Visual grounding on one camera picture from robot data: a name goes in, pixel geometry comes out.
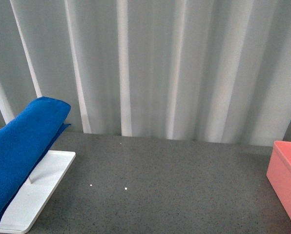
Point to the blue microfiber cloth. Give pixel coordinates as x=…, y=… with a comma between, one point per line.
x=24, y=142

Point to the white curtain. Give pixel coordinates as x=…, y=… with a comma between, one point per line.
x=205, y=70

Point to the pink plastic box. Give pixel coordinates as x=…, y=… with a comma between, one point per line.
x=279, y=173

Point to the white towel rack stand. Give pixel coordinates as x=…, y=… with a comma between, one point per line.
x=34, y=194

